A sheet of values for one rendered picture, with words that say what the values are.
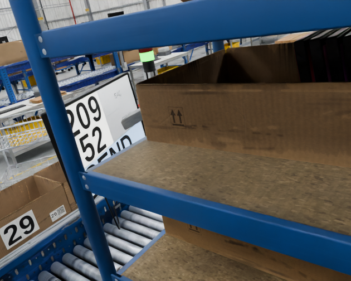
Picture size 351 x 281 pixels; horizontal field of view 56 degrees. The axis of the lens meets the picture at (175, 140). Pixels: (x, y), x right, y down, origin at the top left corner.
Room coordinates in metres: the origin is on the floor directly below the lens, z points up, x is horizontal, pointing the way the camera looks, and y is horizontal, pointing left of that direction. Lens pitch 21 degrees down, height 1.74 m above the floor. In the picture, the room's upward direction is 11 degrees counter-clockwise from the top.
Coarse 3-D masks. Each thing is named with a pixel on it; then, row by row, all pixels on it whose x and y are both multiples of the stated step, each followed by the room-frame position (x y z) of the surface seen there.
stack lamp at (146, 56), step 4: (152, 48) 1.22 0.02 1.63; (140, 52) 1.21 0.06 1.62; (144, 52) 1.20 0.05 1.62; (148, 52) 1.20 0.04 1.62; (152, 52) 1.21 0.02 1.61; (140, 56) 1.21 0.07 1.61; (144, 56) 1.20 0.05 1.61; (148, 56) 1.20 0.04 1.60; (152, 56) 1.21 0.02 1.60; (144, 60) 1.20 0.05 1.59; (148, 60) 1.20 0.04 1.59
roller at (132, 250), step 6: (108, 234) 1.43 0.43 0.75; (108, 240) 1.39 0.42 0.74; (114, 240) 1.37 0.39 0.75; (120, 240) 1.36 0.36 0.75; (114, 246) 1.35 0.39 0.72; (120, 246) 1.33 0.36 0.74; (126, 246) 1.31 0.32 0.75; (132, 246) 1.30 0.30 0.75; (138, 246) 1.29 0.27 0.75; (126, 252) 1.30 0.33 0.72; (132, 252) 1.27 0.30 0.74; (138, 252) 1.25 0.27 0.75
